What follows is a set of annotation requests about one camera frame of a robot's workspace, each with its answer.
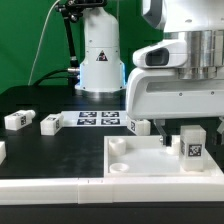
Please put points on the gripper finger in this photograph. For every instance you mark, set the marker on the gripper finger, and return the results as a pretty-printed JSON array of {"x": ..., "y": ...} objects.
[
  {"x": 159, "y": 124},
  {"x": 220, "y": 130}
]

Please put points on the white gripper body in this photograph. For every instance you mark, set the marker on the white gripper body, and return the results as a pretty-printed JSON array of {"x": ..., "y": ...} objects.
[{"x": 160, "y": 94}]

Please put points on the white square tabletop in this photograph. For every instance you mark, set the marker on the white square tabletop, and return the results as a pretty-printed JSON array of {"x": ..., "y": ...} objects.
[{"x": 133, "y": 156}]

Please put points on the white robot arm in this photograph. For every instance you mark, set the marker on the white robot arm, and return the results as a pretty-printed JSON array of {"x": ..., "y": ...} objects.
[{"x": 181, "y": 75}]

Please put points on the white obstacle fence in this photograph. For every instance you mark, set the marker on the white obstacle fence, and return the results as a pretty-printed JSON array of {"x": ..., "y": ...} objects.
[{"x": 114, "y": 189}]

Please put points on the white fiducial marker sheet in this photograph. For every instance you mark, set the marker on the white fiducial marker sheet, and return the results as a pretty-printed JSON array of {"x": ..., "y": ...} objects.
[{"x": 94, "y": 118}]

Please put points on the white block left edge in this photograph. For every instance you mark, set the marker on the white block left edge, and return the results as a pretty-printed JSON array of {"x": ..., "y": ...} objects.
[{"x": 2, "y": 151}]

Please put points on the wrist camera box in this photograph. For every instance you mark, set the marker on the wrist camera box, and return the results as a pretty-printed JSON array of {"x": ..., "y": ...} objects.
[{"x": 165, "y": 54}]

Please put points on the black camera stand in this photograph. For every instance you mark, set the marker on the black camera stand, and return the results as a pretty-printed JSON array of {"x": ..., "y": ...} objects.
[{"x": 72, "y": 11}]

